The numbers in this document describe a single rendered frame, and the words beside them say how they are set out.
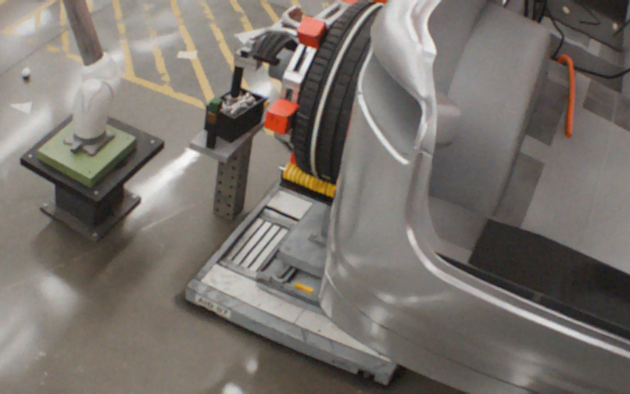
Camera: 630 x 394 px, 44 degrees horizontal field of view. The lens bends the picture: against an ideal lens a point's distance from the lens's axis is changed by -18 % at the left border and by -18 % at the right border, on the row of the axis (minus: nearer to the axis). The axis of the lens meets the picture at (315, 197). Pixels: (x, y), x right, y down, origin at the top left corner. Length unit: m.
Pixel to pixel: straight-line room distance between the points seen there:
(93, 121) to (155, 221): 0.57
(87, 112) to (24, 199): 0.64
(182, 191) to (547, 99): 1.72
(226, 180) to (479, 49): 1.48
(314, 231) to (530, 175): 1.05
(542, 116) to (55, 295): 1.96
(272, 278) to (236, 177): 0.52
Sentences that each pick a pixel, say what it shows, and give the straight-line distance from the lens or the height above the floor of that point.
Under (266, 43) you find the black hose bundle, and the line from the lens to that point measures 3.00.
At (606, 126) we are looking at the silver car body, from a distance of 3.08.
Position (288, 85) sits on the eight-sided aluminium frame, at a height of 0.94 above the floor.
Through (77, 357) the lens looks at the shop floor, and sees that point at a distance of 3.22.
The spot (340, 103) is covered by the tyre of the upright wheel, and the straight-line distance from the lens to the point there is 2.82.
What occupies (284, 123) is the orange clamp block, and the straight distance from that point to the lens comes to 2.88.
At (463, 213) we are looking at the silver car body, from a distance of 2.61.
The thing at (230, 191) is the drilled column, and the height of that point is 0.14.
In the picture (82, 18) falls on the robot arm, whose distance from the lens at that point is 3.56.
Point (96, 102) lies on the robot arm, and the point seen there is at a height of 0.57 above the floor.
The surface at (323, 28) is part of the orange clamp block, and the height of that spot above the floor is 1.14.
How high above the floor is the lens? 2.44
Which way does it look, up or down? 37 degrees down
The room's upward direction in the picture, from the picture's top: 11 degrees clockwise
